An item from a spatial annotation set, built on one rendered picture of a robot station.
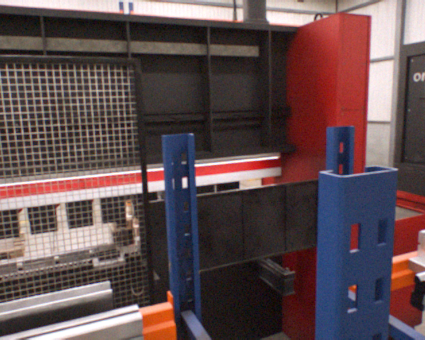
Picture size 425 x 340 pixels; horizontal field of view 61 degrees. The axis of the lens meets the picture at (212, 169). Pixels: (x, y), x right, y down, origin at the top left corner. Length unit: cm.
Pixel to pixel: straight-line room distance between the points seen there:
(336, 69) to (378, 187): 199
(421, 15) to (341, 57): 773
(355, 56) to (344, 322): 212
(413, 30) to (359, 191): 977
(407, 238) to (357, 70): 125
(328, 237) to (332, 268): 2
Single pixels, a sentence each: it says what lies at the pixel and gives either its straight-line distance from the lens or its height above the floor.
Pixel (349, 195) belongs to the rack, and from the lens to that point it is 28.
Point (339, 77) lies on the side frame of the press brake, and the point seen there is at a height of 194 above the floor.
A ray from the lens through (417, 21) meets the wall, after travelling 1001.
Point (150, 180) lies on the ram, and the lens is 233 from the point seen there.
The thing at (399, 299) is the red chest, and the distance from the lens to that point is 307.
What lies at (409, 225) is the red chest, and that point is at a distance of 290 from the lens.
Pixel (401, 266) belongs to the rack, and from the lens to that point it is 108.
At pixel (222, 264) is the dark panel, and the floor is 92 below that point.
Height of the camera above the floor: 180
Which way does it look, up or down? 10 degrees down
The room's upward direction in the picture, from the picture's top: 2 degrees counter-clockwise
